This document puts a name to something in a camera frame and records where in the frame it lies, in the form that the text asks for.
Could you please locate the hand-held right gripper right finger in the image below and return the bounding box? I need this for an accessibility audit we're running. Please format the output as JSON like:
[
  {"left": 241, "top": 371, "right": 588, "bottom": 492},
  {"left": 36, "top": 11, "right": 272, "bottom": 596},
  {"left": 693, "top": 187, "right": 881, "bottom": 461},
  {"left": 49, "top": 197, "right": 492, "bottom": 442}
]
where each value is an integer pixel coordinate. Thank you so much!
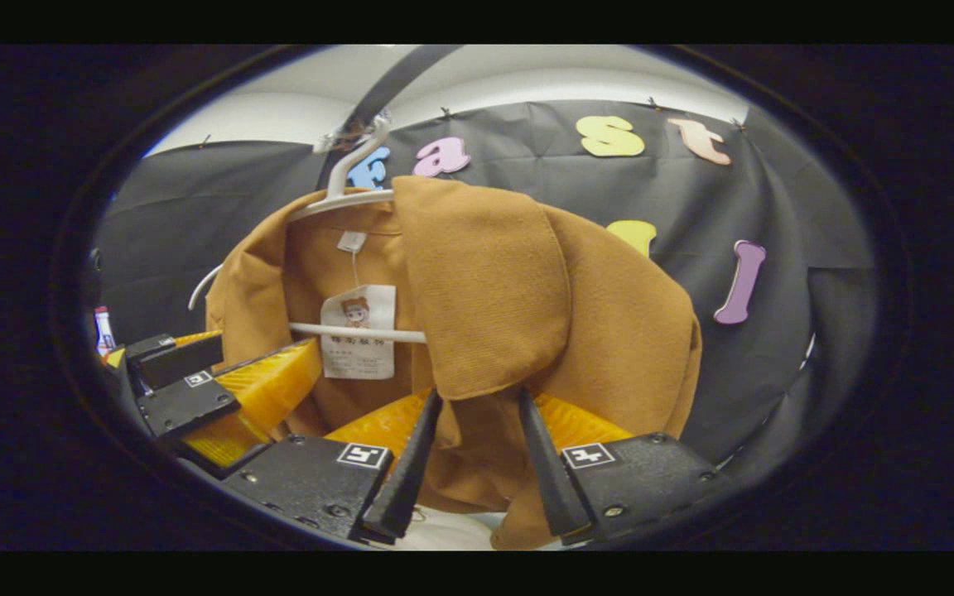
[{"left": 517, "top": 387, "right": 739, "bottom": 547}]

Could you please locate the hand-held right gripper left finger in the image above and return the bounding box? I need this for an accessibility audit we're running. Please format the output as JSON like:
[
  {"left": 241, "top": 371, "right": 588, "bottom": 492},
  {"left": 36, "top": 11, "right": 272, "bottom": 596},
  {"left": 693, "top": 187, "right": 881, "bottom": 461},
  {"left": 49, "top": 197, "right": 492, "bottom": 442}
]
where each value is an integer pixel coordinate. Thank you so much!
[{"left": 220, "top": 389, "right": 445, "bottom": 547}]

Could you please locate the brown jacket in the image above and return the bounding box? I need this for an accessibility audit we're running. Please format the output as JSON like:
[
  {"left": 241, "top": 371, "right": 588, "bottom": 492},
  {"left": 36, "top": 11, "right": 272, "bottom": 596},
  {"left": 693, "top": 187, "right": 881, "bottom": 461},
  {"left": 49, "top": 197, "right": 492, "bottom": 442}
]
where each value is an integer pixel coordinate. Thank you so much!
[{"left": 205, "top": 175, "right": 703, "bottom": 551}]

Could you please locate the white clothes hanger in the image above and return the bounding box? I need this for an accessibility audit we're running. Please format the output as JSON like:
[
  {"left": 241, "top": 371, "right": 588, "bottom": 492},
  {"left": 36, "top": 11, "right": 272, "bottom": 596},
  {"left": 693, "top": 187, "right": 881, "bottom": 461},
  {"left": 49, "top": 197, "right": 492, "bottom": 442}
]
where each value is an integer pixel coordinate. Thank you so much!
[{"left": 187, "top": 124, "right": 428, "bottom": 344}]

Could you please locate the black clothes rail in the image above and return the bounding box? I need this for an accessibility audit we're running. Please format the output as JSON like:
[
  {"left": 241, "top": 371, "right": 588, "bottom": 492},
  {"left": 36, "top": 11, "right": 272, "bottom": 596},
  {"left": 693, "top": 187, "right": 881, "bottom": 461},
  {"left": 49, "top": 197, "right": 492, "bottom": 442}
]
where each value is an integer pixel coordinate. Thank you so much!
[{"left": 316, "top": 45, "right": 465, "bottom": 191}]

